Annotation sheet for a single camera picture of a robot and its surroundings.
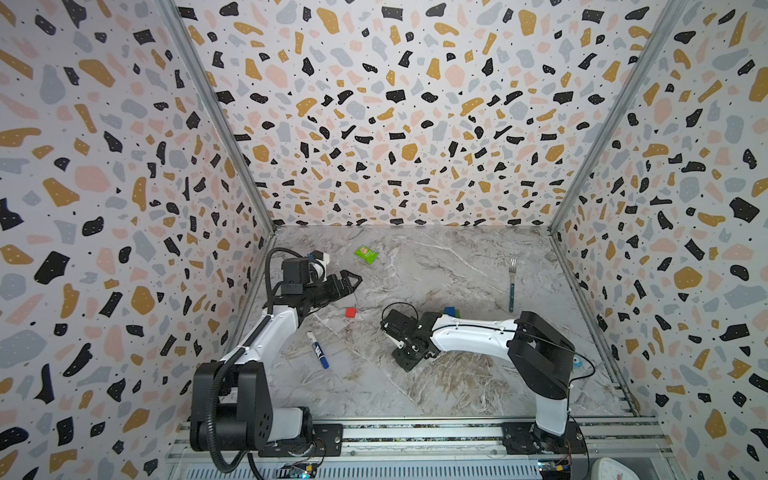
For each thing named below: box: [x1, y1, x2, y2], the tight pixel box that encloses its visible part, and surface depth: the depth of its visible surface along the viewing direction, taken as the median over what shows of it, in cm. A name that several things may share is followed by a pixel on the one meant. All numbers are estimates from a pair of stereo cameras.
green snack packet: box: [354, 246, 379, 265], surface depth 115 cm
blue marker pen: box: [306, 331, 329, 369], surface depth 89 cm
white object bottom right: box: [591, 457, 641, 480], surface depth 69 cm
